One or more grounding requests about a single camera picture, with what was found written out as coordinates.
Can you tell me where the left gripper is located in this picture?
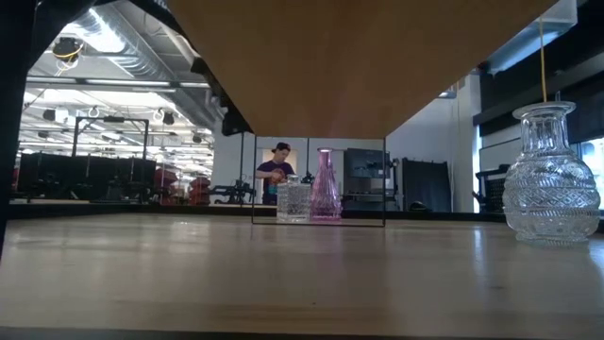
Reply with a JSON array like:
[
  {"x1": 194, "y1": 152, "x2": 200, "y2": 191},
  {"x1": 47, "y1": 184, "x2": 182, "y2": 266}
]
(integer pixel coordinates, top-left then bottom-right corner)
[{"x1": 220, "y1": 106, "x2": 252, "y2": 138}]

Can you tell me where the black round device yellow cable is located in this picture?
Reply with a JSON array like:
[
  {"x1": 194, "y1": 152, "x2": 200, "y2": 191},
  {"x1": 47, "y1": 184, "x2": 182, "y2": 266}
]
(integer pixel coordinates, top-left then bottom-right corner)
[{"x1": 50, "y1": 36, "x2": 85, "y2": 77}]

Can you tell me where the person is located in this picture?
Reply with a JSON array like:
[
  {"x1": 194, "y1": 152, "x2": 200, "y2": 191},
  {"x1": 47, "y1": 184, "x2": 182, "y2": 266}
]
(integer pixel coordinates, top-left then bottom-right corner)
[{"x1": 254, "y1": 141, "x2": 297, "y2": 207}]

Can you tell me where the yellow hanging cord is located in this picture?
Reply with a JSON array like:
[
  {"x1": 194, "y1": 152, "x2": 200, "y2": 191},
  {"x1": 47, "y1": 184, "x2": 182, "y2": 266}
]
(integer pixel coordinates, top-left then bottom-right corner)
[{"x1": 538, "y1": 17, "x2": 548, "y2": 104}]

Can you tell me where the silver ventilation duct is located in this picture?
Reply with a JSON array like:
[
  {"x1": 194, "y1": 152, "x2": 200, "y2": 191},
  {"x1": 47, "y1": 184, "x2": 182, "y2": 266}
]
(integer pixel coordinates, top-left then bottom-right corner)
[{"x1": 37, "y1": 0, "x2": 223, "y2": 131}]

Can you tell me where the black curtain panel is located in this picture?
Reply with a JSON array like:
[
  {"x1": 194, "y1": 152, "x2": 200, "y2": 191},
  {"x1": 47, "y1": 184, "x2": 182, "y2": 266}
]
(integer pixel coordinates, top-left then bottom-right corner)
[{"x1": 400, "y1": 157, "x2": 453, "y2": 213}]

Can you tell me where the black wire crate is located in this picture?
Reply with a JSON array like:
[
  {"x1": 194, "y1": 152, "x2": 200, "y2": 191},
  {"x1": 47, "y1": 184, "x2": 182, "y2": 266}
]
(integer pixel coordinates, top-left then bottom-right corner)
[{"x1": 473, "y1": 163, "x2": 512, "y2": 214}]

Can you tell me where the black gantry frame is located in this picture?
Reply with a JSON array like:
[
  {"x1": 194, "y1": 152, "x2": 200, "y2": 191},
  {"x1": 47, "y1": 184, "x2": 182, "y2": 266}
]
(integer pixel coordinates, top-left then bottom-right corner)
[{"x1": 70, "y1": 115, "x2": 151, "y2": 160}]

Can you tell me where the large round cut-glass vase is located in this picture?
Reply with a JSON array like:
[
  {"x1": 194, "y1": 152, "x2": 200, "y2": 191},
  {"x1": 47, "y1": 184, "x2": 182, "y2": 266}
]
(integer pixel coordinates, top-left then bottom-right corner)
[{"x1": 501, "y1": 99, "x2": 602, "y2": 247}]

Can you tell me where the beige door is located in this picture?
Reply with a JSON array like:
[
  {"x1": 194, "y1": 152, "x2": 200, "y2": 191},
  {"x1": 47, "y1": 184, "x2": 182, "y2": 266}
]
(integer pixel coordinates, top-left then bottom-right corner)
[{"x1": 260, "y1": 148, "x2": 299, "y2": 205}]

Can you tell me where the black monitor cabinet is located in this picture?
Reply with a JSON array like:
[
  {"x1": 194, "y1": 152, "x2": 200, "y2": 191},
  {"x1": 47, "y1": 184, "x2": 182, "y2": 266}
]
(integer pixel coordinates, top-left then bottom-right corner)
[{"x1": 343, "y1": 147, "x2": 394, "y2": 212}]

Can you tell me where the pink tall bottle vase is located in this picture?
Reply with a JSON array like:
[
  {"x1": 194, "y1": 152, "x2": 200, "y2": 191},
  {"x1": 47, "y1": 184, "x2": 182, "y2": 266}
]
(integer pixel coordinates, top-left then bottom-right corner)
[{"x1": 309, "y1": 146, "x2": 344, "y2": 223}]

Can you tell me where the long strip light rail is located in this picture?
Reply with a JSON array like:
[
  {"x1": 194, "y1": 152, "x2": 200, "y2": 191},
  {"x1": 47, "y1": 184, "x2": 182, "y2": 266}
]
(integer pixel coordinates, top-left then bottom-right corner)
[{"x1": 17, "y1": 76, "x2": 211, "y2": 94}]

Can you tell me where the black workstation row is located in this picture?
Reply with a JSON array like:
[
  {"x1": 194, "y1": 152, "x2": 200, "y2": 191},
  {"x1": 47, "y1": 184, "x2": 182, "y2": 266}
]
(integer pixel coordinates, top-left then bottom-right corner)
[{"x1": 16, "y1": 151, "x2": 158, "y2": 204}]

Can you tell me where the red machine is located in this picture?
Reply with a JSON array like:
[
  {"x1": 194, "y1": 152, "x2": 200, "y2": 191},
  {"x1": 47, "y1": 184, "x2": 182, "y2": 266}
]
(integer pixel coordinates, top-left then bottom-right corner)
[
  {"x1": 153, "y1": 167, "x2": 180, "y2": 205},
  {"x1": 188, "y1": 175, "x2": 212, "y2": 206}
]

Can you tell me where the square cut-glass vase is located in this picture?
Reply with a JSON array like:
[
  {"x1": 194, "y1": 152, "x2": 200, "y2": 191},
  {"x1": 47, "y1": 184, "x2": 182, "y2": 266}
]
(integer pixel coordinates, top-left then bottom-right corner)
[{"x1": 276, "y1": 174, "x2": 313, "y2": 224}]

